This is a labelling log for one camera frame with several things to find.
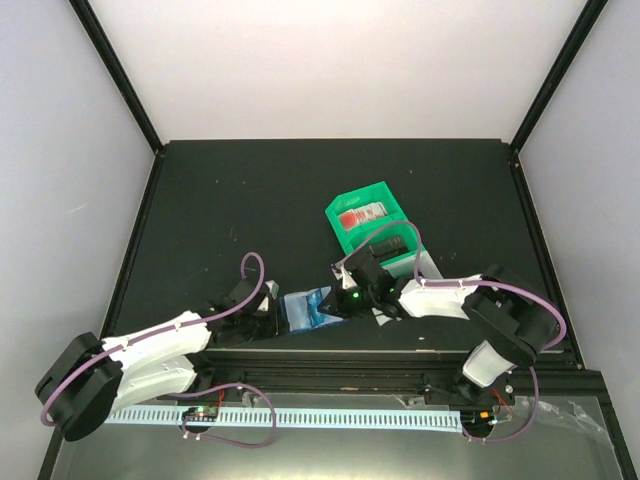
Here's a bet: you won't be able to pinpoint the blue card holder wallet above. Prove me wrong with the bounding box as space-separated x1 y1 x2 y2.
279 286 345 335

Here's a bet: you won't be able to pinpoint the white card bin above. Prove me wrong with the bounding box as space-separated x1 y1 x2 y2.
372 249 444 329

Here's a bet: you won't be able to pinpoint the green card bin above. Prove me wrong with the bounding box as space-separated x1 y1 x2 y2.
325 181 418 256

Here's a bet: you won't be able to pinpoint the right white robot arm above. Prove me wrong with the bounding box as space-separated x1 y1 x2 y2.
316 252 567 403

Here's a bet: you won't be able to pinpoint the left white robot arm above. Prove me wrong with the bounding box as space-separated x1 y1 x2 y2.
35 278 281 442

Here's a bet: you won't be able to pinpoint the red white credit cards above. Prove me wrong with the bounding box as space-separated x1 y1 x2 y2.
338 202 388 232

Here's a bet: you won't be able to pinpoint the left circuit board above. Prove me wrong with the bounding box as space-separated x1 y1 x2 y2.
182 406 219 422

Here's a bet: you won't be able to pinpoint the circuit board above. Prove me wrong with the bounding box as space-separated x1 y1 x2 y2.
182 406 219 422
460 410 512 427

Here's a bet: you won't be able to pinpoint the right circuit board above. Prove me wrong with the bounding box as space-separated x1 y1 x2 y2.
460 410 512 427

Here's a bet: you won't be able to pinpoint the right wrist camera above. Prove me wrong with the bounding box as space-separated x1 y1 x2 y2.
332 264 357 290

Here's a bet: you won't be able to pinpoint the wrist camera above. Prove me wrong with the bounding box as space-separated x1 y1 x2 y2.
265 280 279 298
332 264 357 290

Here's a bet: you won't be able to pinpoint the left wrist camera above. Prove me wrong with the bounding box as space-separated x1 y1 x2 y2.
265 280 279 298

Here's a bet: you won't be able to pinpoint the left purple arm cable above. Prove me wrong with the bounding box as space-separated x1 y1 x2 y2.
38 252 266 426

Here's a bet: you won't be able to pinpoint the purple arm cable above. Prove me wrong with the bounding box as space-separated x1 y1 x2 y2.
334 221 569 351
38 252 266 426

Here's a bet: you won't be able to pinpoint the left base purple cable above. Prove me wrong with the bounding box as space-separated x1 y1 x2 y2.
179 380 279 448

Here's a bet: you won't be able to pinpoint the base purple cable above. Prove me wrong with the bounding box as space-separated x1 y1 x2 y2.
462 364 539 445
179 380 279 448

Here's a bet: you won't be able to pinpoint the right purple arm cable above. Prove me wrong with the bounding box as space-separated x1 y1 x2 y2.
334 221 569 351

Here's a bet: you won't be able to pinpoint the white slotted cable duct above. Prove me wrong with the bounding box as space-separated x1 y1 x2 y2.
106 405 462 433

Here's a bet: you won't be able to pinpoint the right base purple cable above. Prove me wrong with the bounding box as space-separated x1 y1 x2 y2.
462 364 539 445

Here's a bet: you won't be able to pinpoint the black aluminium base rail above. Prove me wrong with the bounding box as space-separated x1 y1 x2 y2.
188 350 610 402

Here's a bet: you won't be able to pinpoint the right black frame post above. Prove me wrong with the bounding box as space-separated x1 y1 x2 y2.
510 0 608 153

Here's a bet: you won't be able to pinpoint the black frame post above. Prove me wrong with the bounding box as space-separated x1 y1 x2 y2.
510 0 608 153
69 0 164 154

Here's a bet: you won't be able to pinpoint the left black frame post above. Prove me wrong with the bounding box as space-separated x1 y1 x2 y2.
69 0 164 154

